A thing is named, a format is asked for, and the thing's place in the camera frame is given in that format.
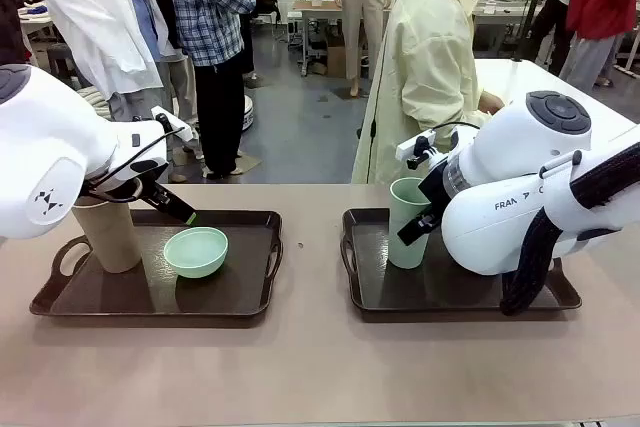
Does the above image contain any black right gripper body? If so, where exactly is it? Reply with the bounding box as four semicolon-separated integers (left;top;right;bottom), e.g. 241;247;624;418
418;152;454;209

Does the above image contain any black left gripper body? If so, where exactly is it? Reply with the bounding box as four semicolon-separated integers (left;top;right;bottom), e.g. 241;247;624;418
141;176;176;212

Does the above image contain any mint green tall cup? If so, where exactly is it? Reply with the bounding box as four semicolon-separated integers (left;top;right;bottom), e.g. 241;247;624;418
388;177;434;270

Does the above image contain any mint green bowl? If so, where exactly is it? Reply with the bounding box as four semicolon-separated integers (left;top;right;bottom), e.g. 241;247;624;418
163;226;230;279

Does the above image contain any brown tall cup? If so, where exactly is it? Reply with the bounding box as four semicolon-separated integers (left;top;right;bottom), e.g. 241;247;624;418
71;194;144;275

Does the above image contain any person's right forearm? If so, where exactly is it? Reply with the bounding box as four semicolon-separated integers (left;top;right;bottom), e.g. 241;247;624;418
403;89;484;146

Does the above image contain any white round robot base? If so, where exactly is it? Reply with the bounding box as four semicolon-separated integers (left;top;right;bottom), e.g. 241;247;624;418
243;94;258;131

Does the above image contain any person's right hand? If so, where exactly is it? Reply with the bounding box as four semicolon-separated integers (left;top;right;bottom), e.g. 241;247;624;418
478;90;506;116

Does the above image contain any white blue round cushion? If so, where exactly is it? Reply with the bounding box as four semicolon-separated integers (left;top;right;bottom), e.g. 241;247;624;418
74;85;110;114

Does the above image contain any white background table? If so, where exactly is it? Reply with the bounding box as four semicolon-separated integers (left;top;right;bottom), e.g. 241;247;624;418
472;58;640;148

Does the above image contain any person in yellow shirt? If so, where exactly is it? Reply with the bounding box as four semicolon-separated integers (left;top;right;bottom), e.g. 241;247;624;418
351;0;506;185

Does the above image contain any cardboard box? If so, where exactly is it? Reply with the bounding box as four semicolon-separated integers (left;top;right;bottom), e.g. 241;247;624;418
326;44;347;80

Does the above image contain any grey stool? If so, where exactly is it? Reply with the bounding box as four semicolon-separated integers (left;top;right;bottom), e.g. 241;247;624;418
47;44;82;89

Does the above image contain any person in plaid shirt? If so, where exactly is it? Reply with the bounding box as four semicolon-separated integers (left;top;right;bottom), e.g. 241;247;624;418
163;0;259;181

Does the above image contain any person in black trousers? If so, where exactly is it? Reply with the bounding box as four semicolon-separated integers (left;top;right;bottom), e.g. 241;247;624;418
528;0;576;77

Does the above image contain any person in dark clothes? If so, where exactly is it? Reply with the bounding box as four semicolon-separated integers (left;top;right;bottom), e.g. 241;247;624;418
0;0;32;67

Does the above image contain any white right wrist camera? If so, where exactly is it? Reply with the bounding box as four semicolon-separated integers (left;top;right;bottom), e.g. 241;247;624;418
396;130;436;171

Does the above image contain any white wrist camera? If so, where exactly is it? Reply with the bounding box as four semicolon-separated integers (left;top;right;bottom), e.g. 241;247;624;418
150;105;194;141
396;130;436;171

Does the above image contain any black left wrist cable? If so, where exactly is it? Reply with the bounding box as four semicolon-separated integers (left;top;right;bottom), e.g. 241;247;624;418
83;124;187;204

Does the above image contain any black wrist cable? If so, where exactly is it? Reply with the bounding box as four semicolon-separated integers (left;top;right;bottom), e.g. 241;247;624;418
428;121;482;141
83;124;187;204

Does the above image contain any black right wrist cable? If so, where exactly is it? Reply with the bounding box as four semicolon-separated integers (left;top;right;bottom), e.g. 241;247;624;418
428;121;482;141

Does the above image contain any dark brown handled tray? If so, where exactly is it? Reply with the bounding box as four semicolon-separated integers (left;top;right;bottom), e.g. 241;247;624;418
29;209;285;319
340;207;583;324

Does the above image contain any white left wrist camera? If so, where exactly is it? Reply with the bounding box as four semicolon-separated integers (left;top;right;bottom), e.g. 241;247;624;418
150;105;194;141

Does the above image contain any black braided cable sleeve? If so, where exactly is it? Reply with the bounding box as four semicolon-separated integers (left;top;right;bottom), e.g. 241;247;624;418
499;143;640;317

